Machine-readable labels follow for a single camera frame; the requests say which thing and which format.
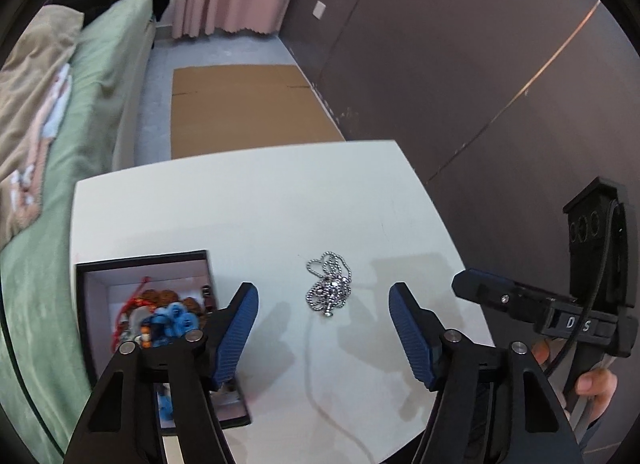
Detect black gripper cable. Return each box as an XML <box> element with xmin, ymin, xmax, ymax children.
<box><xmin>541</xmin><ymin>197</ymin><xmax>622</xmax><ymax>380</ymax></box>

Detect white wall switch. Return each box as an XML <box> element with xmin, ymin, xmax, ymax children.
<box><xmin>312</xmin><ymin>1</ymin><xmax>326</xmax><ymax>20</ymax></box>

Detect silver ball chain necklace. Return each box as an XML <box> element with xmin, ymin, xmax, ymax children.
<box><xmin>304</xmin><ymin>250</ymin><xmax>354</xmax><ymax>319</ymax></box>

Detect brown bead bracelet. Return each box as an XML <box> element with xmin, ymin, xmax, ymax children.
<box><xmin>136</xmin><ymin>284</ymin><xmax>216</xmax><ymax>318</ymax></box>

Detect blue and red bead bracelet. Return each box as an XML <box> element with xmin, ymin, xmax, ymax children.
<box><xmin>112</xmin><ymin>275</ymin><xmax>206</xmax><ymax>425</ymax></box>

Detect beige blanket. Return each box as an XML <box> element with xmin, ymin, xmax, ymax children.
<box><xmin>1</xmin><ymin>5</ymin><xmax>84</xmax><ymax>245</ymax></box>

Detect black jewelry box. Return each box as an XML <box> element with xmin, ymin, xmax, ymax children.
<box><xmin>75</xmin><ymin>250</ymin><xmax>259</xmax><ymax>429</ymax></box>

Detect flattened brown cardboard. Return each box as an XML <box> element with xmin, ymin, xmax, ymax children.
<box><xmin>170</xmin><ymin>65</ymin><xmax>343</xmax><ymax>159</ymax></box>

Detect person's right hand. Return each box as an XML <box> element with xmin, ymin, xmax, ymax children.
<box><xmin>532</xmin><ymin>338</ymin><xmax>618</xmax><ymax>423</ymax></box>

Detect green bed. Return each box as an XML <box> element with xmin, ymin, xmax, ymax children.
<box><xmin>1</xmin><ymin>0</ymin><xmax>155</xmax><ymax>463</ymax></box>

